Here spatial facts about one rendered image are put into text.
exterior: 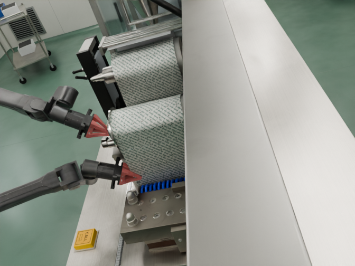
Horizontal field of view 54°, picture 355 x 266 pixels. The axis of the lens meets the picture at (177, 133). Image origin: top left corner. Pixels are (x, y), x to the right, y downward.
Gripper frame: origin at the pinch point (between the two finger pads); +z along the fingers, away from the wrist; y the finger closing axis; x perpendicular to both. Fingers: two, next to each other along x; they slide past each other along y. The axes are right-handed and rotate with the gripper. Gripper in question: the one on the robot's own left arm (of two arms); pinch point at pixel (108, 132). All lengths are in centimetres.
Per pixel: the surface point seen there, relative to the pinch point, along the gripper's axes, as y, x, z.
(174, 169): 6.4, 0.3, 25.4
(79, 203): -93, -155, 2
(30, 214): -90, -183, -32
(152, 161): 6.9, 0.4, 17.2
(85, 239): 19.0, -35.2, 6.5
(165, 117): 5.6, 18.3, 14.4
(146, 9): -65, 23, -4
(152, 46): -22.2, 26.0, 3.4
